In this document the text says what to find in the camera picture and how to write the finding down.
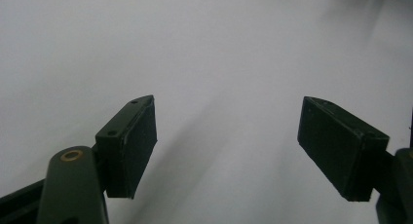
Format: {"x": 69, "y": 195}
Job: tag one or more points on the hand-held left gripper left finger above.
{"x": 128, "y": 146}

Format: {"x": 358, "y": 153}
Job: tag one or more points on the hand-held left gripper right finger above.
{"x": 337, "y": 146}

